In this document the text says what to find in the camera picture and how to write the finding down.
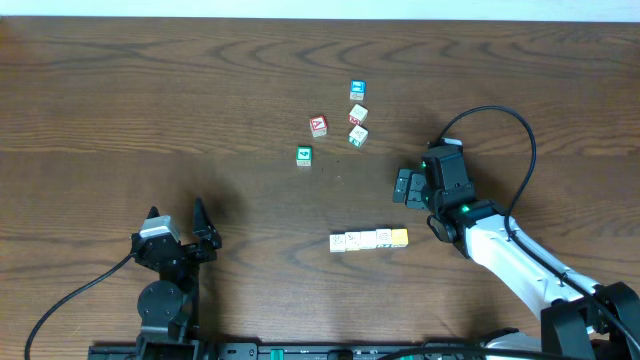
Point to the green 4 number block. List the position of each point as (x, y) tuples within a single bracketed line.
[(304, 156)]

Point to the red M side block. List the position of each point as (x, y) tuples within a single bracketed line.
[(358, 115)]

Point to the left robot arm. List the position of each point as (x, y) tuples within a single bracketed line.
[(169, 307)]

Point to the plain engraved wooden block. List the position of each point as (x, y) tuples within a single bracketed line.
[(352, 241)]

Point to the yellow wooden block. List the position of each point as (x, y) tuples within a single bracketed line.
[(399, 238)]

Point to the red letter A block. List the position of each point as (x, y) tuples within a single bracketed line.
[(318, 126)]

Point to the plain block blue side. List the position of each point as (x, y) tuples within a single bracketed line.
[(337, 243)]

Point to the blue top wooden block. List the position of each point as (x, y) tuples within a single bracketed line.
[(357, 90)]

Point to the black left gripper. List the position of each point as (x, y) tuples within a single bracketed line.
[(185, 251)]

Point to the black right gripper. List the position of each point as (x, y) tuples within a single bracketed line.
[(417, 182)]

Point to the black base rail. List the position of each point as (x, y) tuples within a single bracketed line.
[(507, 338)]

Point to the teal side wooden block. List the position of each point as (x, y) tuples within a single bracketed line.
[(358, 136)]

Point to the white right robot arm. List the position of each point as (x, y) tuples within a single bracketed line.
[(580, 318)]

